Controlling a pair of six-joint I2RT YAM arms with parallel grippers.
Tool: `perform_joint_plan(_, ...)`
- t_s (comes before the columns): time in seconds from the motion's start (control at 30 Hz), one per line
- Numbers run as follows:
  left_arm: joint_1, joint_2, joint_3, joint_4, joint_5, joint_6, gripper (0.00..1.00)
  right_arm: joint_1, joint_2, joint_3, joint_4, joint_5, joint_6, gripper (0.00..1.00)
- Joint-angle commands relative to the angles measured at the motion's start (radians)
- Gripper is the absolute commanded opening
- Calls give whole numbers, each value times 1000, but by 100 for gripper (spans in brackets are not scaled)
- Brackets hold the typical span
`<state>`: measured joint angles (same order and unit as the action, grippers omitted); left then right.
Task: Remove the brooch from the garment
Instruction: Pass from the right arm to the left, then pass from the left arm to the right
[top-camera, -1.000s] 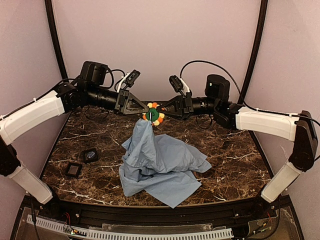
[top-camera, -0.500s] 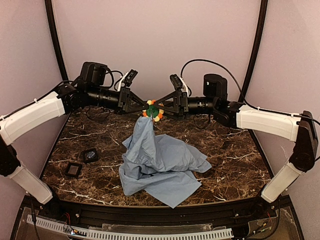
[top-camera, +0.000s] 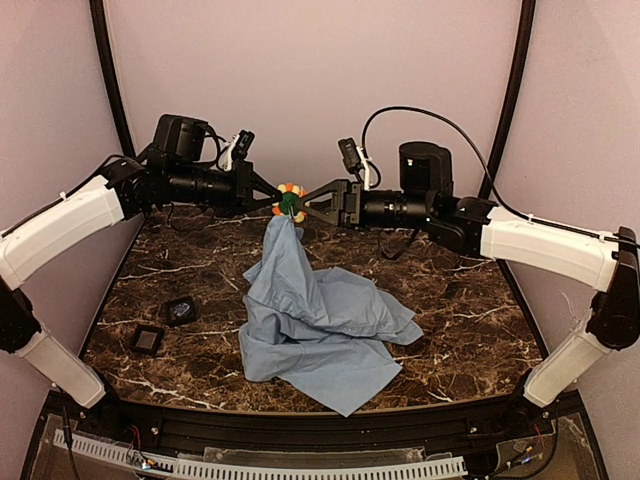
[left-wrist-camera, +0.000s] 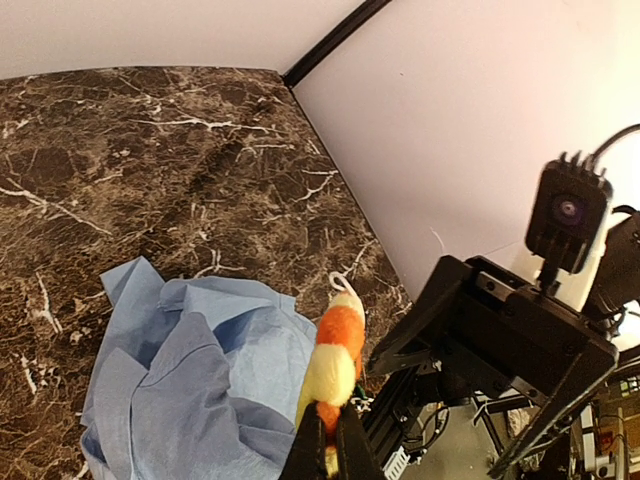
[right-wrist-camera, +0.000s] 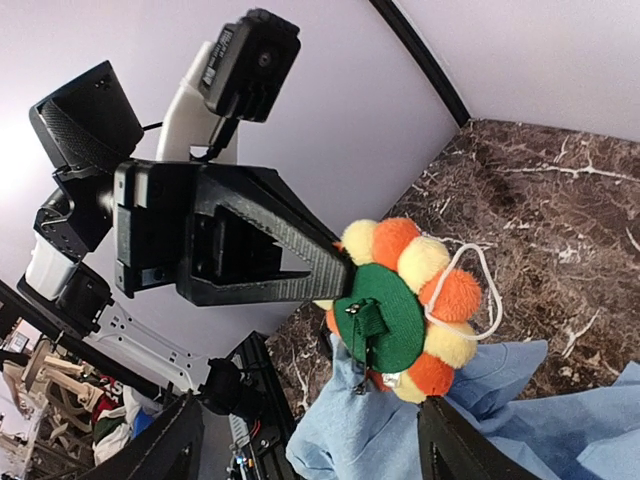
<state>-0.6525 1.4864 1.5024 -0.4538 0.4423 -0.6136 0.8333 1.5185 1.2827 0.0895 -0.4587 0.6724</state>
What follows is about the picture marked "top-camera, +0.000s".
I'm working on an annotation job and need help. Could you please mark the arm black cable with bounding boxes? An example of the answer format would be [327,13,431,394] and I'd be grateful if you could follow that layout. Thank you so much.
[59,124,241,236]
[360,104,640,261]

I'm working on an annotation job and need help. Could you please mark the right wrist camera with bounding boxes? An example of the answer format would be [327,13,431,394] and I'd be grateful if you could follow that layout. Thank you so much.
[338,138,381,191]

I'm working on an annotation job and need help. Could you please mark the left black frame post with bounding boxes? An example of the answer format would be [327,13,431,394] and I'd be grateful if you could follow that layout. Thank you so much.
[88,0,143,157]

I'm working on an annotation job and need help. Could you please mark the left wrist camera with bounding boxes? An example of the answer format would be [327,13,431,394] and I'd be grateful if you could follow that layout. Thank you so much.
[217,130,255,172]

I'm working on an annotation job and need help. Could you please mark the near black square tray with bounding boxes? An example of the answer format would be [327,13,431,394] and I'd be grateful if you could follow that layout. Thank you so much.
[129,324,165,356]

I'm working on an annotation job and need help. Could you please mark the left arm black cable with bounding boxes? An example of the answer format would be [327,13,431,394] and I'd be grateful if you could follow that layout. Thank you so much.
[59,124,241,236]

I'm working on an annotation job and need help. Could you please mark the light blue shirt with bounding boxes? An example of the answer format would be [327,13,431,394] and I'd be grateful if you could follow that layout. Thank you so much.
[239,216,423,417]

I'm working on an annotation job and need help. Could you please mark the far black square tray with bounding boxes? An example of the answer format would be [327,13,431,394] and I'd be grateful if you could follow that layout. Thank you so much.
[162,296,198,327]

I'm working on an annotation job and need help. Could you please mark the black square tray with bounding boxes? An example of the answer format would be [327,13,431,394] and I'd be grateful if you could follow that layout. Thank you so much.
[162,296,198,327]
[129,324,165,356]

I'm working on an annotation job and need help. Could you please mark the plush sunflower brooch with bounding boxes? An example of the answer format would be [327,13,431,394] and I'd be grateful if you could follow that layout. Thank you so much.
[271,183,307,223]

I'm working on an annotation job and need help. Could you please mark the black frame post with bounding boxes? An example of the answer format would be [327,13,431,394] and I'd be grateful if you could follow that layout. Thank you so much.
[88,0,143,157]
[478,0,536,199]

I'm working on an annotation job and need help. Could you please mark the right black frame post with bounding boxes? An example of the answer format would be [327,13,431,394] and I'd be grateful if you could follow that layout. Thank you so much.
[478,0,536,199]

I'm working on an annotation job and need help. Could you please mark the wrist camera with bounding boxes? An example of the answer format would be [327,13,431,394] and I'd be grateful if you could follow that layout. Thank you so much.
[217,130,255,172]
[338,138,381,191]

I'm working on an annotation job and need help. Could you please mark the black front table rail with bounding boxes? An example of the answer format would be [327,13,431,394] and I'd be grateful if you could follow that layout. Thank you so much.
[79,397,551,453]

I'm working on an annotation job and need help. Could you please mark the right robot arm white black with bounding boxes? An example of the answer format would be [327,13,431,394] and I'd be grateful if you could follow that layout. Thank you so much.
[296,141,639,408]

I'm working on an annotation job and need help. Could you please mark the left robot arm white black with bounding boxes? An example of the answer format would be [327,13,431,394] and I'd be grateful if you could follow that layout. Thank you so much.
[1,114,282,409]

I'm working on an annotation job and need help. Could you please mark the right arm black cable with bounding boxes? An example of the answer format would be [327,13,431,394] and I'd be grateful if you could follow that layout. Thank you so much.
[360,104,640,261]

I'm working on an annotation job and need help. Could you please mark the white slotted cable duct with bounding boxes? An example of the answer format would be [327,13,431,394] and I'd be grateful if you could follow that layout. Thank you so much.
[72,435,468,479]

